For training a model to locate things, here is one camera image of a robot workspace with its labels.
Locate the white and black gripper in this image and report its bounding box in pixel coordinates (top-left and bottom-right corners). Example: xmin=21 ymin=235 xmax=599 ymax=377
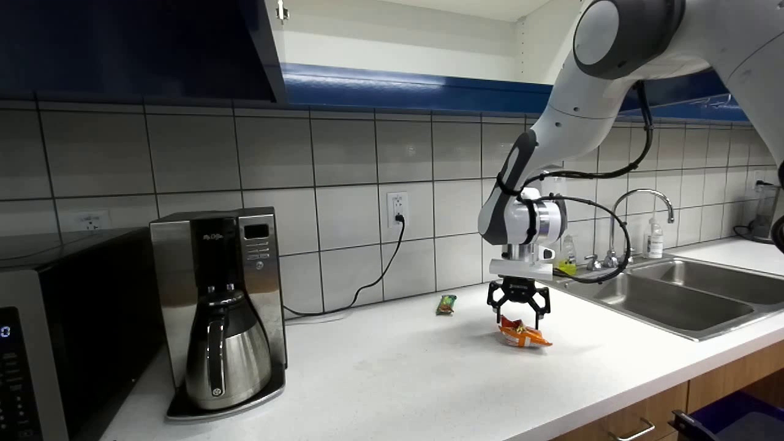
xmin=486 ymin=186 xmax=566 ymax=321

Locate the orange Cheetos chip bag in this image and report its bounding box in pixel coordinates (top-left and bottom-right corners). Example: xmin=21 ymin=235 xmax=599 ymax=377
xmin=497 ymin=319 xmax=550 ymax=349

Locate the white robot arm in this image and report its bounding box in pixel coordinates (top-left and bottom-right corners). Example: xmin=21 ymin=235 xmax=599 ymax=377
xmin=477 ymin=0 xmax=784 ymax=317

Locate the green snack bar wrapper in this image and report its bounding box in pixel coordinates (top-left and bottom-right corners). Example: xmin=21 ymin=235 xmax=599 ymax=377
xmin=437 ymin=295 xmax=459 ymax=317

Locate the chrome faucet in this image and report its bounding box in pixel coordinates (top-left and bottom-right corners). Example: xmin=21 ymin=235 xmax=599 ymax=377
xmin=591 ymin=186 xmax=677 ymax=272

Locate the clear soap pump bottle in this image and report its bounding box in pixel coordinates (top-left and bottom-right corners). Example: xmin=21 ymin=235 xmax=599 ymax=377
xmin=647 ymin=218 xmax=665 ymax=257

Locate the stainless steel double sink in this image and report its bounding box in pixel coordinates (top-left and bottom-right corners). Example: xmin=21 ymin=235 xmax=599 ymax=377
xmin=555 ymin=257 xmax=784 ymax=342

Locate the wooden lower drawer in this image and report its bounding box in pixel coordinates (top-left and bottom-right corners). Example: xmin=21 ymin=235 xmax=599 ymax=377
xmin=555 ymin=386 xmax=689 ymax=441

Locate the dark appliance far right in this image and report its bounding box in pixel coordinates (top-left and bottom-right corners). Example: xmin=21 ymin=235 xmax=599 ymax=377
xmin=732 ymin=182 xmax=784 ymax=244

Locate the blue bin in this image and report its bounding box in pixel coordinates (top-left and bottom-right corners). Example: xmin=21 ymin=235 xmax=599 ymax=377
xmin=670 ymin=393 xmax=784 ymax=441

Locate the steel coffee carafe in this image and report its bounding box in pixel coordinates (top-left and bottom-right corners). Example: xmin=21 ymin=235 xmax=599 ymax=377
xmin=183 ymin=285 xmax=272 ymax=411

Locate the black microwave oven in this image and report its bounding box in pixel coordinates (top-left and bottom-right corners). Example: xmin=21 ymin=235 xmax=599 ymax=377
xmin=0 ymin=229 xmax=165 ymax=441

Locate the black power cord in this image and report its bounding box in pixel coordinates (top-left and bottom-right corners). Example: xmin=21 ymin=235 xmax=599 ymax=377
xmin=283 ymin=214 xmax=409 ymax=321

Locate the white wall outlet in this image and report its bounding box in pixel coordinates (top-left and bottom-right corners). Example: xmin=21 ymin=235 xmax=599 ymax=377
xmin=388 ymin=193 xmax=409 ymax=229

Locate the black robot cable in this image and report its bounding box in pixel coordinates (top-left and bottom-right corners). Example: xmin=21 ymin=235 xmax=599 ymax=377
xmin=497 ymin=81 xmax=656 ymax=288

